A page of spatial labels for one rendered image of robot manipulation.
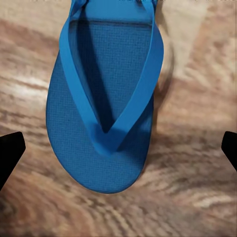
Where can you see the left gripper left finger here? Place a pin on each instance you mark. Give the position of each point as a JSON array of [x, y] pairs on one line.
[[12, 147]]

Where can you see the sandal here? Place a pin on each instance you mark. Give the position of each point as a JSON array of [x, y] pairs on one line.
[[99, 109]]

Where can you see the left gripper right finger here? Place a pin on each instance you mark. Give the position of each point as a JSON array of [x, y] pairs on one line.
[[229, 147]]

